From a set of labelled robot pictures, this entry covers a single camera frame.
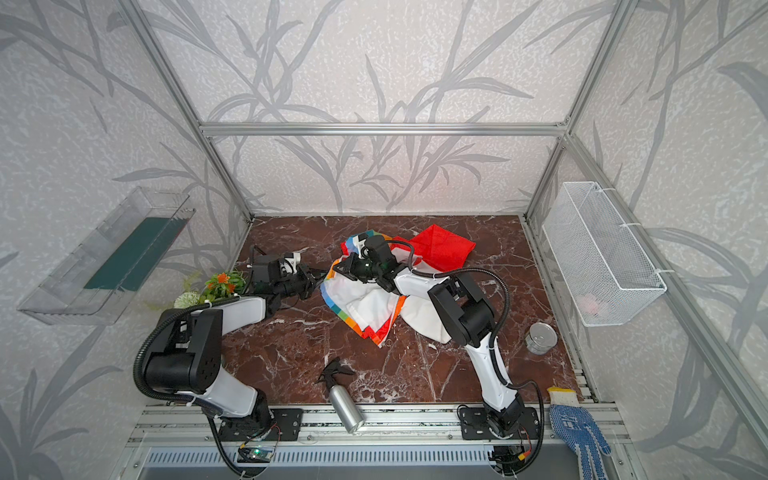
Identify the white colourful children's jacket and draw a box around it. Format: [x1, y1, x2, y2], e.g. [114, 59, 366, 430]
[321, 224, 476, 347]

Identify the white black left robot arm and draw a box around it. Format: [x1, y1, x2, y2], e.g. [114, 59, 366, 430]
[133, 252, 325, 425]

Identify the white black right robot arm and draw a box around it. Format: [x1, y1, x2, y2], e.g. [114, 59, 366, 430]
[333, 234, 525, 438]

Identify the small potted flower plant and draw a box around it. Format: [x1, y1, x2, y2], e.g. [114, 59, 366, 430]
[173, 270, 246, 309]

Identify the silver spray bottle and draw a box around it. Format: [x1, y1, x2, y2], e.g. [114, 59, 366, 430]
[317, 357, 365, 435]

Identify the silver metal tin can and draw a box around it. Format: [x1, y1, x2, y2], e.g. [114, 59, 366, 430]
[525, 322, 558, 355]

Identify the blue white work glove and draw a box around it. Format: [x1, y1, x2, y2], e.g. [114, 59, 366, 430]
[547, 387, 612, 480]

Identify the clear plastic wall shelf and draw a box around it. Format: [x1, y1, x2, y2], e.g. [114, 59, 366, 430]
[18, 187, 195, 326]

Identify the aluminium frame profile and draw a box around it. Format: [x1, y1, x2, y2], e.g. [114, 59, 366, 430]
[119, 1, 767, 447]

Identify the white wire mesh basket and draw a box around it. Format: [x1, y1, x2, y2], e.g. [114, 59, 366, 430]
[542, 181, 667, 327]

